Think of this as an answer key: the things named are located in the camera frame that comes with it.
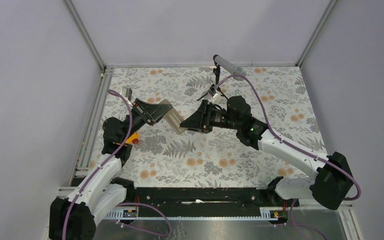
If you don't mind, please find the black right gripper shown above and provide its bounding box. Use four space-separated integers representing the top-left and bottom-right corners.
180 99 241 134

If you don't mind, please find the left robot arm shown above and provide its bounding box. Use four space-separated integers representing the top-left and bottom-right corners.
48 98 173 240

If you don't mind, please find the white remote control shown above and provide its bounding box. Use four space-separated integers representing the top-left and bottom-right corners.
160 99 186 135

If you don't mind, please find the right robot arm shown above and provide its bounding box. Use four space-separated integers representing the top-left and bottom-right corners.
180 96 355 210

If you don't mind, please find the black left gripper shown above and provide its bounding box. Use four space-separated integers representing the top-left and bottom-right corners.
121 98 173 142

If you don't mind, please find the grey microphone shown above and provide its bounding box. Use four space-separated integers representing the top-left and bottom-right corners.
213 54 246 77

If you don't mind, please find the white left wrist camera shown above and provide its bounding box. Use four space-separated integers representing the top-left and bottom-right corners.
120 87 134 107

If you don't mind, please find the orange toy brick car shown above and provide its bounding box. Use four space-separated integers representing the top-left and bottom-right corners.
125 132 140 145

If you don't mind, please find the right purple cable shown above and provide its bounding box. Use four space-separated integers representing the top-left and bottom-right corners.
211 73 362 202

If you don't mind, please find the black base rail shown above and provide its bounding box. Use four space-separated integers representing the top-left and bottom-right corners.
125 187 299 218

